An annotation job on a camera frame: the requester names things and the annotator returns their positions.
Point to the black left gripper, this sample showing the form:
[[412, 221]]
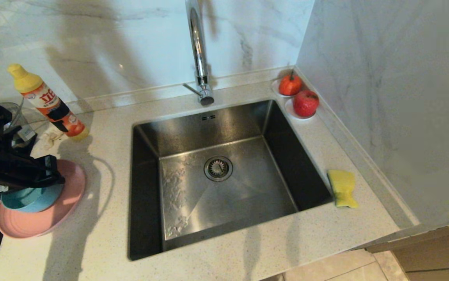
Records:
[[33, 171]]

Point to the yellow fish-shaped sponge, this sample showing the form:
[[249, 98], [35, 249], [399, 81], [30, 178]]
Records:
[[343, 184]]

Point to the orange dish soap bottle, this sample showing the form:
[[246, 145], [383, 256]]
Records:
[[52, 105]]

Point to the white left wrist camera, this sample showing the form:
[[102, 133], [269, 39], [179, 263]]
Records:
[[25, 133]]

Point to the clear glass bowl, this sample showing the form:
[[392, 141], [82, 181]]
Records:
[[15, 111]]

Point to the pink round plate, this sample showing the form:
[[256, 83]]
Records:
[[72, 187]]

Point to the stainless steel sink basin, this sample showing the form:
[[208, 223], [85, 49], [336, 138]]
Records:
[[224, 195]]

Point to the blue bowl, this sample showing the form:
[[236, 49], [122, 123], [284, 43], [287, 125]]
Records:
[[33, 199]]

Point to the red apple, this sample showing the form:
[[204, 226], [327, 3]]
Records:
[[306, 103]]

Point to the crumpled white tissue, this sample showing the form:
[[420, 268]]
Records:
[[50, 138]]

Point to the small white dish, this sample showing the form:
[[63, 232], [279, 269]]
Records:
[[290, 111], [275, 88]]

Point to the chrome kitchen faucet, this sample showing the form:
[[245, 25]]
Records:
[[199, 50]]

